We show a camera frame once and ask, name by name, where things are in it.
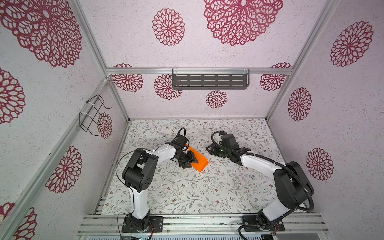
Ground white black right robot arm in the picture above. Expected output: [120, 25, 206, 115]
[206, 144, 315, 226]

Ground aluminium front rail frame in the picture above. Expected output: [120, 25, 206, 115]
[77, 213, 330, 237]

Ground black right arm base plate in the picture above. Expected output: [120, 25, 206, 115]
[242, 215, 285, 232]

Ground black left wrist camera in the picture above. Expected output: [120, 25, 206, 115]
[172, 128, 190, 151]

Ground orange square paper sheet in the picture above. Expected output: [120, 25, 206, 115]
[188, 147, 209, 172]

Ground grey slotted wall shelf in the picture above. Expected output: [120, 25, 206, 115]
[171, 69, 250, 90]

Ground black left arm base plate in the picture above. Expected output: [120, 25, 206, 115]
[121, 215, 164, 234]

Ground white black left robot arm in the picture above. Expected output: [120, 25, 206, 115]
[122, 144, 198, 220]

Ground black wire wall basket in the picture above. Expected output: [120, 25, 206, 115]
[78, 95, 113, 139]

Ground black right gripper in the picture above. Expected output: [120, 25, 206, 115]
[205, 142, 231, 159]

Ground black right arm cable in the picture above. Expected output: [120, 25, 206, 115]
[210, 130, 315, 240]

